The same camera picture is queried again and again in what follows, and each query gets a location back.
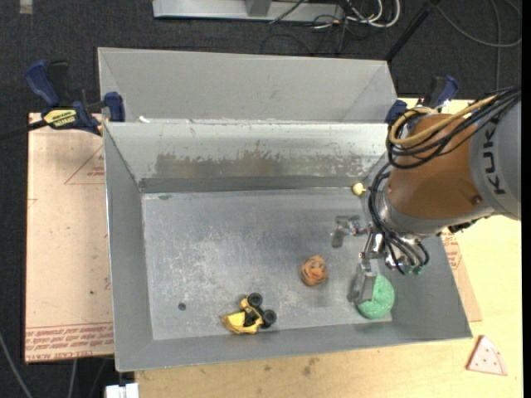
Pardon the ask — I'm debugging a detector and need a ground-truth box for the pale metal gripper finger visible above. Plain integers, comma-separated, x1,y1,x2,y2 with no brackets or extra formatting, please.
347,263,377,304
330,215,361,249

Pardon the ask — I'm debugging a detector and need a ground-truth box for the green foam ball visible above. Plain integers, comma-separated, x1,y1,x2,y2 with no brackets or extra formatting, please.
355,274,396,320

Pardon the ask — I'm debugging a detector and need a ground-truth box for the orange striped tiger ball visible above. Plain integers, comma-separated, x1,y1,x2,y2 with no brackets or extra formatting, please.
299,255,329,288

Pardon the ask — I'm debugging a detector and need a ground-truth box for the grey metal bin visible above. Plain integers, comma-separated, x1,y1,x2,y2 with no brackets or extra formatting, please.
97,46,474,373

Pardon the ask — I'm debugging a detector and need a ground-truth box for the yellow toy truck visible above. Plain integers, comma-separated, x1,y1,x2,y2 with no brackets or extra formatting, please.
220,292,278,336

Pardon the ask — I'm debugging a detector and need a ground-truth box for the pink triangular sanding sheet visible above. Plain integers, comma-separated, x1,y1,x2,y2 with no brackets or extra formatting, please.
465,334,509,376

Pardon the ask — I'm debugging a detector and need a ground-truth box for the brown cardboard board red print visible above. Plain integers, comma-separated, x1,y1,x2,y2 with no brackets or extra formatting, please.
24,112,483,364

